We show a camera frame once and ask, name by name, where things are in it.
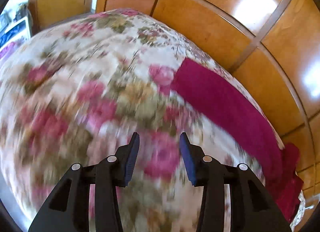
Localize dark red sweater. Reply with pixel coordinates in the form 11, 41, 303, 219
171, 58, 303, 222

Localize floral bed quilt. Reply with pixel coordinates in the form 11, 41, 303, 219
1, 9, 285, 231

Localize wooden wardrobe doors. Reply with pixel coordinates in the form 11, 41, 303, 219
95, 0, 319, 197

